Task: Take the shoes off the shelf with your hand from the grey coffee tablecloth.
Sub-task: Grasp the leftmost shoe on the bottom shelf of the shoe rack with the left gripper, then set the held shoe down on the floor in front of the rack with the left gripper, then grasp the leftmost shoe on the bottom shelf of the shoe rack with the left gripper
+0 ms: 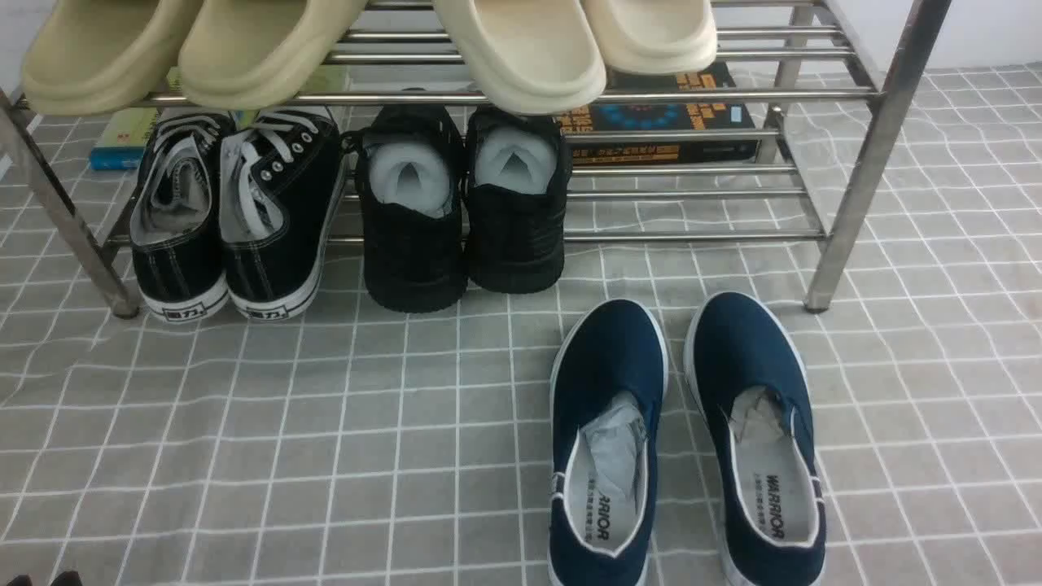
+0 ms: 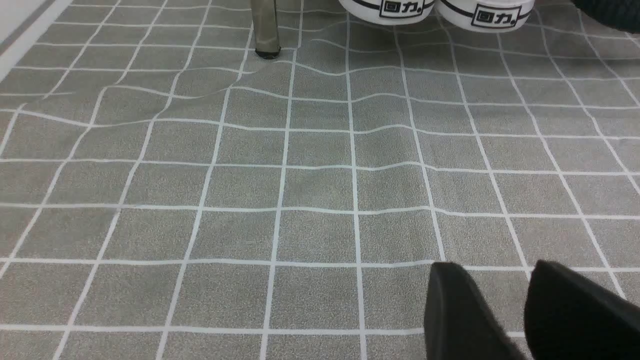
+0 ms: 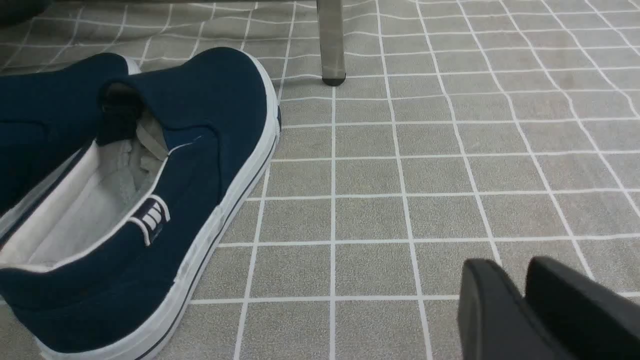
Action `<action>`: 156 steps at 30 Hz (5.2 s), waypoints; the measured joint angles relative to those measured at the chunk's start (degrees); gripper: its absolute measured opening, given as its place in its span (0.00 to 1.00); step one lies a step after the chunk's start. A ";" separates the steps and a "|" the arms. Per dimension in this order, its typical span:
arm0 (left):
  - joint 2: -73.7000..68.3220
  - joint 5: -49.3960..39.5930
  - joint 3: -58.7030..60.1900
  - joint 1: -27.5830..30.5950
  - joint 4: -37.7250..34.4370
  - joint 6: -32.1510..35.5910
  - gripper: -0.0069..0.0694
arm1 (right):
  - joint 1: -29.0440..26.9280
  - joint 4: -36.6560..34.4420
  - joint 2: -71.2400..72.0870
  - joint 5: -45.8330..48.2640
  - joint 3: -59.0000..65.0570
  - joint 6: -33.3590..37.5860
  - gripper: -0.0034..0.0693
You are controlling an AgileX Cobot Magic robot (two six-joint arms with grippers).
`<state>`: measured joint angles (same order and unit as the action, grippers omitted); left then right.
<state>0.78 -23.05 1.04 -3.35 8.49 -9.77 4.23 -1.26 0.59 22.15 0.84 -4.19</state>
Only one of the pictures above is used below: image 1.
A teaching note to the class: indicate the black canvas sneaker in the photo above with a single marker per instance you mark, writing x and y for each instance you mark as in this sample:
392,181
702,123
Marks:
174,227
281,180

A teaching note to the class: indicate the navy slip-on shoe left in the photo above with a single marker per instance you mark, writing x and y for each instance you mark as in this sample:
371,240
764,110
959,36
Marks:
606,392

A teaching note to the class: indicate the navy slip-on shoe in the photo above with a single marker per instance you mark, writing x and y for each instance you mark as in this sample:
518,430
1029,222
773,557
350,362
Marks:
749,384
606,392

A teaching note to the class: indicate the black mesh shoe right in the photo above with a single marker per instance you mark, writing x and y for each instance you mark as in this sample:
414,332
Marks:
517,176

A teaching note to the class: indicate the black mesh shoe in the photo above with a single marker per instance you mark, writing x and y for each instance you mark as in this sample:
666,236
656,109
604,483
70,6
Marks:
408,175
517,176

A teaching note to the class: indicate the black mesh shoe left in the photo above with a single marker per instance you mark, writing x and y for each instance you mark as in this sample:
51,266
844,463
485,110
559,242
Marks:
408,175

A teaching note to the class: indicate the navy slip-on shoe right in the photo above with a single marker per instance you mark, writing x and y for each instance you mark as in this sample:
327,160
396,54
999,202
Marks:
749,384

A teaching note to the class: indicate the silver metal shoe rack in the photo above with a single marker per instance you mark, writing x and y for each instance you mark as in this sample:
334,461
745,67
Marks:
817,32

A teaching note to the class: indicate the grey checkered floor cloth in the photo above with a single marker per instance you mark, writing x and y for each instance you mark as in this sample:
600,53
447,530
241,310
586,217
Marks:
358,446

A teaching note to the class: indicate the cream slipper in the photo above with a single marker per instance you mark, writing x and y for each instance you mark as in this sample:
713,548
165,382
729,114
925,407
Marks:
654,37
532,58

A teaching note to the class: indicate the black orange book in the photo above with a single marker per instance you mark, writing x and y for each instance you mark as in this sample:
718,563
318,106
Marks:
682,116

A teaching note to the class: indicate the cream slipper far right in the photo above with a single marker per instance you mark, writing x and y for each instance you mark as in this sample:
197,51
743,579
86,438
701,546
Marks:
654,37

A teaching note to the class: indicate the olive green slipper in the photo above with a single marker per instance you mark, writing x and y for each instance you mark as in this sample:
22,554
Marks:
249,55
92,57

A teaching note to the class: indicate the green blue book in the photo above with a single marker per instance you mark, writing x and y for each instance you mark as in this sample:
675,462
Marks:
122,143

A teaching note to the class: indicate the olive green slipper far left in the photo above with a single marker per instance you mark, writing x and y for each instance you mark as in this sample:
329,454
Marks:
92,57

